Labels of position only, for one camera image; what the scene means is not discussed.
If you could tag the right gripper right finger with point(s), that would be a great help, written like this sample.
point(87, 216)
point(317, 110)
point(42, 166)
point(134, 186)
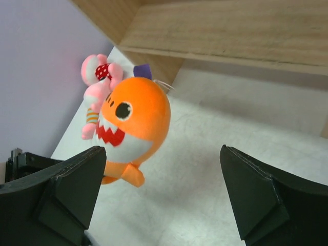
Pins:
point(272, 206)

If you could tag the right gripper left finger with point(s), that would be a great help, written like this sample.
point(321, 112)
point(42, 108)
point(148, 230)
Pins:
point(47, 201)

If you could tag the orange shark plush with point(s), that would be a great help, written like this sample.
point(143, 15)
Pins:
point(133, 123)

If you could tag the wooden three-tier shelf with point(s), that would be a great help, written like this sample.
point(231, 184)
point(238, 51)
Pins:
point(282, 35)

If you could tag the pink plush striped shirt left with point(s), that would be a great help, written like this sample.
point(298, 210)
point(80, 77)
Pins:
point(94, 98)

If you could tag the pink plush red polka-dot shirt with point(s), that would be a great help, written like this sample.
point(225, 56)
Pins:
point(96, 68)

